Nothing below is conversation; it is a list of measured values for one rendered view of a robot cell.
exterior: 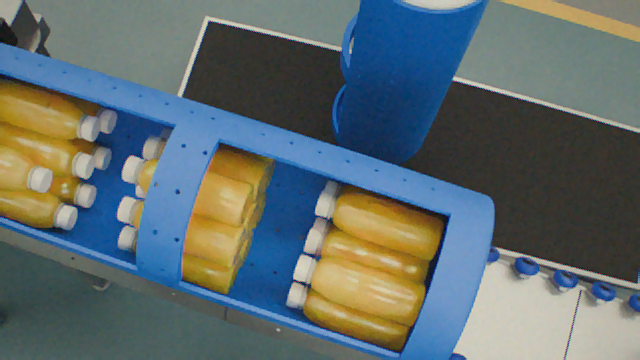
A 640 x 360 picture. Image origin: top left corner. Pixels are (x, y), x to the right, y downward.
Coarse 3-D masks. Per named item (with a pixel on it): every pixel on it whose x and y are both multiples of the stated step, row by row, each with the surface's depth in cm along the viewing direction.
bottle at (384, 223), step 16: (352, 192) 112; (336, 208) 111; (352, 208) 110; (368, 208) 110; (384, 208) 110; (400, 208) 111; (336, 224) 112; (352, 224) 110; (368, 224) 110; (384, 224) 110; (400, 224) 110; (416, 224) 110; (432, 224) 110; (368, 240) 112; (384, 240) 111; (400, 240) 110; (416, 240) 110; (432, 240) 109; (416, 256) 112; (432, 256) 111
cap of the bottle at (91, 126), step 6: (84, 120) 113; (90, 120) 113; (96, 120) 114; (84, 126) 113; (90, 126) 113; (96, 126) 115; (84, 132) 113; (90, 132) 113; (96, 132) 116; (84, 138) 114; (90, 138) 114
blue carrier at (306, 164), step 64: (0, 64) 105; (64, 64) 110; (128, 128) 126; (192, 128) 103; (256, 128) 107; (128, 192) 128; (192, 192) 100; (320, 192) 125; (384, 192) 102; (448, 192) 105; (128, 256) 119; (256, 256) 126; (448, 256) 99; (448, 320) 99
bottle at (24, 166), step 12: (0, 144) 112; (0, 156) 110; (12, 156) 110; (24, 156) 112; (0, 168) 109; (12, 168) 110; (24, 168) 110; (36, 168) 112; (0, 180) 110; (12, 180) 110; (24, 180) 111
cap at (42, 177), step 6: (42, 168) 112; (36, 174) 111; (42, 174) 111; (48, 174) 113; (36, 180) 111; (42, 180) 111; (48, 180) 113; (36, 186) 111; (42, 186) 112; (48, 186) 114; (42, 192) 112
